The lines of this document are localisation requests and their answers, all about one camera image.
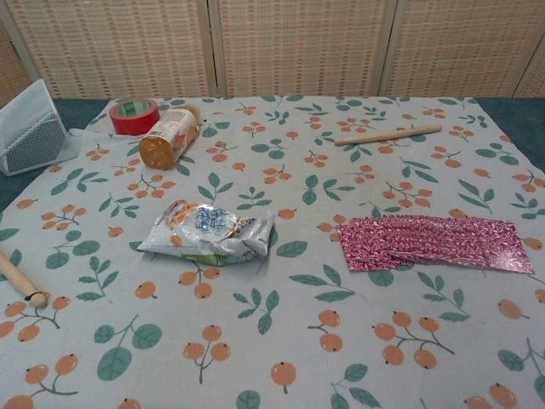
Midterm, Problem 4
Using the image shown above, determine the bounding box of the pink patterned cloth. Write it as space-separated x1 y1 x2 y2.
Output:
425 215 491 270

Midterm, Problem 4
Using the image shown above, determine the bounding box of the floral berry print tablecloth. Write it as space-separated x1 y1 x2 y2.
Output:
0 95 545 409

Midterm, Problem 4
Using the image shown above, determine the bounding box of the crumpled silver snack bag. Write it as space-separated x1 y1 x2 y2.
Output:
136 200 276 268

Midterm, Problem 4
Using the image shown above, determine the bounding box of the orange drink plastic bottle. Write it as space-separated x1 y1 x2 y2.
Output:
139 106 202 170

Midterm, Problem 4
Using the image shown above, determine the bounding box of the plain wooden stick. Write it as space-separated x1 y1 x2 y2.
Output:
334 124 443 147

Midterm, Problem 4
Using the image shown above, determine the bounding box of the woven bamboo screen panel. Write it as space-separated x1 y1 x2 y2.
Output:
0 16 33 111
0 0 219 100
377 0 545 98
513 37 545 100
209 0 395 98

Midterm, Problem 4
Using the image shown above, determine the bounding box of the red tape roll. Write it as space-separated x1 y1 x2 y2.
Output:
108 98 160 137

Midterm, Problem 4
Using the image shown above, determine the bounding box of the white mesh metal holder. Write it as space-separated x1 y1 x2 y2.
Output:
0 78 79 177

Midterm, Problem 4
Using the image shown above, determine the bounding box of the wooden stick with black cord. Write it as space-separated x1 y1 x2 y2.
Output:
0 250 48 308

